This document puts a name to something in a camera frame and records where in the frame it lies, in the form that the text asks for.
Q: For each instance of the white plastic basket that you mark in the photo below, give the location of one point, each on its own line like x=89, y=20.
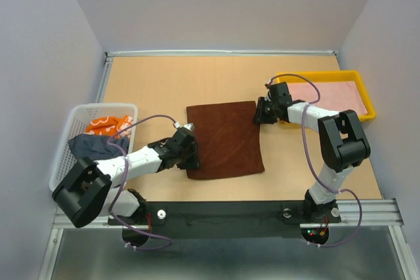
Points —
x=77, y=121

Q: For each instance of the aluminium rail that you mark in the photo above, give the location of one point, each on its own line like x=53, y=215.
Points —
x=104, y=79
x=221, y=53

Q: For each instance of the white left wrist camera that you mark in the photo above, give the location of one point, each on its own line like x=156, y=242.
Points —
x=188, y=126

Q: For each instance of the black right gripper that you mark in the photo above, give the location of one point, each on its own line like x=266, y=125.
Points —
x=260, y=116

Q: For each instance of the orange white patterned towel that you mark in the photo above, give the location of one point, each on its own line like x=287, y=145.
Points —
x=108, y=126

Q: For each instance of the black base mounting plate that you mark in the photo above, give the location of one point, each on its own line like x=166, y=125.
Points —
x=156, y=225

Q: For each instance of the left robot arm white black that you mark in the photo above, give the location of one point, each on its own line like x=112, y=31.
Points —
x=95, y=188

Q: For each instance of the pink folded towel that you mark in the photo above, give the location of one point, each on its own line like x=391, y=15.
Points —
x=337, y=96

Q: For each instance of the aluminium back rail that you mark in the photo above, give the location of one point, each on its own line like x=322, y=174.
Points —
x=221, y=53

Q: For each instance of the yellow plastic tray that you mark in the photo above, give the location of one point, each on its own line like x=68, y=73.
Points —
x=313, y=77

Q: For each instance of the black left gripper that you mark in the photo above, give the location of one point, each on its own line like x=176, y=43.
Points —
x=193, y=162

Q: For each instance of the aluminium left side rail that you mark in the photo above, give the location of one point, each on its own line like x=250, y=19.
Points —
x=104, y=79

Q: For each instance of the brown towel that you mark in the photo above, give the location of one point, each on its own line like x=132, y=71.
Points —
x=228, y=140

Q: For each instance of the dark blue-grey towel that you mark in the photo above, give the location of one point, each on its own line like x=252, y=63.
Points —
x=95, y=147

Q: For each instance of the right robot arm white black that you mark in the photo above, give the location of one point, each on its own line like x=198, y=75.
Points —
x=343, y=142

